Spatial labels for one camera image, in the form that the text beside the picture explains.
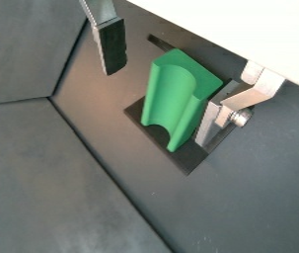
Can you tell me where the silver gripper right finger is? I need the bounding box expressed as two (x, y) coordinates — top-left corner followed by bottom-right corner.
(195, 61), (285, 152)

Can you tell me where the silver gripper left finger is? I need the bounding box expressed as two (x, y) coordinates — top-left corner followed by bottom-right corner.
(79, 0), (127, 75)

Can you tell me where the green arch object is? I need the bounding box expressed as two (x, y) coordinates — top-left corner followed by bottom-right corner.
(142, 48), (223, 152)

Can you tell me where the black L-shaped fixture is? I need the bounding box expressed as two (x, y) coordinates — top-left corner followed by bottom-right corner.
(126, 36), (231, 174)

